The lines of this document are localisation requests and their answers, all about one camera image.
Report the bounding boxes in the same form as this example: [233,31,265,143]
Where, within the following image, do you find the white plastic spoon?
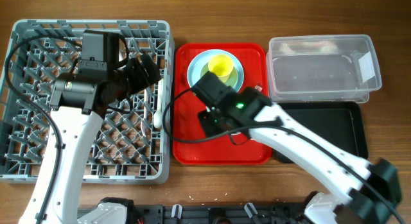
[153,79,164,128]

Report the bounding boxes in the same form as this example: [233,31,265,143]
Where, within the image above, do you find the white plastic fork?
[141,89,149,137]

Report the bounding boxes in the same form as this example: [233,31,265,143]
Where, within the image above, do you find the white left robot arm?
[19,30,161,223]

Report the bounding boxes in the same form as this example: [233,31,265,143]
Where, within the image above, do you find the grey dishwasher rack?
[1,19,175,184]

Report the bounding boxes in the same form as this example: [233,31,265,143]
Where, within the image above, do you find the yellow plastic cup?
[207,54,234,83]

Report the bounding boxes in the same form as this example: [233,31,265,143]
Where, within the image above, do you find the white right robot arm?
[191,73,404,223]

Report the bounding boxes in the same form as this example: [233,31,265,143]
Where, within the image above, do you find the clear plastic bin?
[266,34,382,103]

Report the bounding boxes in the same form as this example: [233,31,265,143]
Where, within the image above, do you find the small green plate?
[200,64,238,87]

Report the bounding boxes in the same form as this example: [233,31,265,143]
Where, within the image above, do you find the red plastic tray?
[169,43,272,165]

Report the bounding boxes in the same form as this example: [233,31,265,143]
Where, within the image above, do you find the large light blue plate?
[187,49,244,92]

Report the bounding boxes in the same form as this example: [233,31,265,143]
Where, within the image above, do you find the black plastic tray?
[279,101,369,159]

